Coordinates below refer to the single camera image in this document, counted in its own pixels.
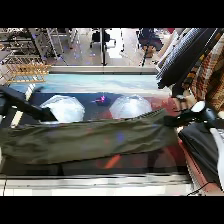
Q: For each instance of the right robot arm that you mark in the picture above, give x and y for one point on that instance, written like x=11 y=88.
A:
x=201 y=115

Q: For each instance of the orange plaid shirt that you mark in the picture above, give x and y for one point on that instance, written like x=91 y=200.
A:
x=210 y=76

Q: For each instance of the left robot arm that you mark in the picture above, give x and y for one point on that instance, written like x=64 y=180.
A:
x=20 y=101

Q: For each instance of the silver frame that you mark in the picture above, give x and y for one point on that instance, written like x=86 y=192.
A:
x=100 y=186

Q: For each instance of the olive green pants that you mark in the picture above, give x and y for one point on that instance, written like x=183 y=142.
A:
x=83 y=140

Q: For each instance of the blue checked shirt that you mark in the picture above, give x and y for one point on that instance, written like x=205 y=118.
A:
x=181 y=53

